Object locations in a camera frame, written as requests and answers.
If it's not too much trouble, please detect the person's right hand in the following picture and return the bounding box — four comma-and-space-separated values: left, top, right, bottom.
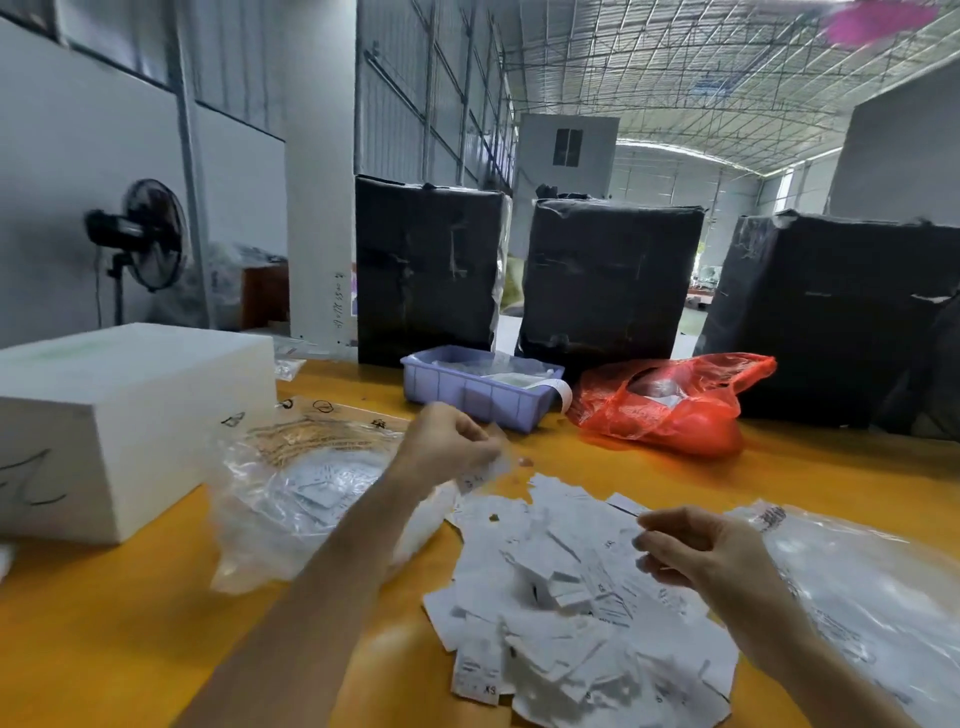
633, 507, 800, 665

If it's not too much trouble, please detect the person's left hand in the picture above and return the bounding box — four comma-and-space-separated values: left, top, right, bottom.
382, 402, 504, 506

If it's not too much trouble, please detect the pile of white labels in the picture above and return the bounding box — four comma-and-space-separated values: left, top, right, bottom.
421, 472, 741, 728

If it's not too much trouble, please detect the large clear bag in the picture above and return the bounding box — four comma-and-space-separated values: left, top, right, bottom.
207, 405, 519, 597

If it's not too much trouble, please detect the clear plastic bag black print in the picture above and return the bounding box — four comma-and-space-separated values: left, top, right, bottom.
727, 499, 960, 728

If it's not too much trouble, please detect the person's left forearm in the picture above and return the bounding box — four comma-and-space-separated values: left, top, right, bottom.
172, 480, 432, 728

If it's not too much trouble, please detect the red plastic bag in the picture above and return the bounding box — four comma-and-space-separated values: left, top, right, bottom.
565, 351, 779, 459

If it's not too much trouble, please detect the blue plastic bin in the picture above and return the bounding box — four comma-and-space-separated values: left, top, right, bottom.
399, 345, 573, 434

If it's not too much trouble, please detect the large black wrapped bale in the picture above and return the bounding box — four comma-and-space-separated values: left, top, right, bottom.
517, 198, 707, 380
697, 211, 960, 441
354, 175, 512, 369

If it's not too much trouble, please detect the brown wooden cabinet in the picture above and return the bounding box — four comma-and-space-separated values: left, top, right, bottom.
240, 262, 291, 332

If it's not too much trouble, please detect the white pillar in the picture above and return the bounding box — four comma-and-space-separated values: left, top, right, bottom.
282, 0, 362, 354

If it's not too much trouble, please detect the white foam box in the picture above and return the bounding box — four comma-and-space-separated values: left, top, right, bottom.
0, 322, 279, 546

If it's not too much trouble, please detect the grey cabin with window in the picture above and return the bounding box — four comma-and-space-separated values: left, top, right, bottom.
514, 112, 621, 201

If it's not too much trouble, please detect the black standing fan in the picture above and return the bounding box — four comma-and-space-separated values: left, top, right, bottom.
84, 178, 189, 327

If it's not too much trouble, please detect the pink hanging object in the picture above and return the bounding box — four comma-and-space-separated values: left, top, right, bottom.
822, 0, 944, 50

